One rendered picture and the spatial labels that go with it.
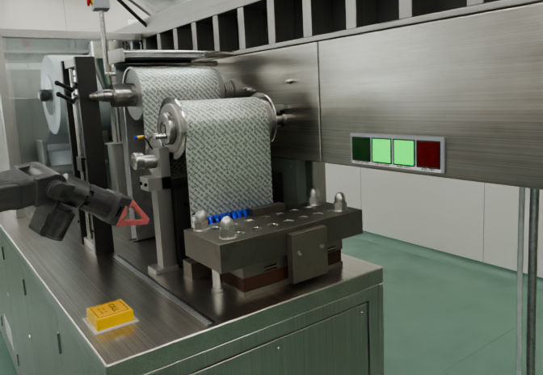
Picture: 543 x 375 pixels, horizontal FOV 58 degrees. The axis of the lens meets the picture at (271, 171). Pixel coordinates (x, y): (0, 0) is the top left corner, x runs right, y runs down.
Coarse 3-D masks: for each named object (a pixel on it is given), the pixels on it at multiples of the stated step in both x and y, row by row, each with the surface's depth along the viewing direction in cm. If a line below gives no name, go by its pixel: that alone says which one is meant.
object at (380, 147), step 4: (376, 140) 107; (380, 140) 106; (384, 140) 105; (388, 140) 104; (376, 144) 107; (380, 144) 106; (384, 144) 105; (388, 144) 104; (376, 148) 107; (380, 148) 106; (384, 148) 105; (388, 148) 104; (376, 152) 107; (380, 152) 106; (384, 152) 105; (388, 152) 104; (376, 156) 107; (380, 156) 106; (384, 156) 106; (388, 156) 105; (376, 160) 108; (380, 160) 107; (384, 160) 106; (388, 160) 105
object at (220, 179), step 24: (240, 144) 120; (264, 144) 124; (192, 168) 113; (216, 168) 116; (240, 168) 120; (264, 168) 125; (192, 192) 113; (216, 192) 117; (240, 192) 121; (264, 192) 125; (192, 216) 114
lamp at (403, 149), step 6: (396, 144) 102; (402, 144) 101; (408, 144) 100; (396, 150) 103; (402, 150) 101; (408, 150) 100; (396, 156) 103; (402, 156) 101; (408, 156) 100; (396, 162) 103; (402, 162) 102; (408, 162) 100
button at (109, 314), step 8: (104, 304) 96; (112, 304) 96; (120, 304) 96; (88, 312) 94; (96, 312) 93; (104, 312) 93; (112, 312) 93; (120, 312) 92; (128, 312) 93; (88, 320) 95; (96, 320) 90; (104, 320) 90; (112, 320) 91; (120, 320) 92; (128, 320) 93; (96, 328) 90; (104, 328) 91
